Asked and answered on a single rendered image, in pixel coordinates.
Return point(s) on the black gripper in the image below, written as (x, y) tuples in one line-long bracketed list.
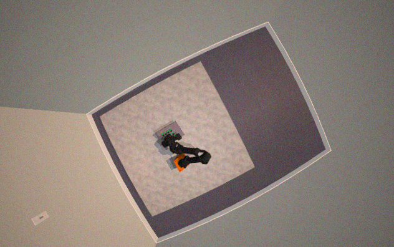
[(178, 137)]

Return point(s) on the pinkish-mauve switch panel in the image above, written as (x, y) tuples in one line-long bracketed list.
[(171, 129)]

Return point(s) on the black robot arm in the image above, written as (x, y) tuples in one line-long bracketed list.
[(183, 163)]

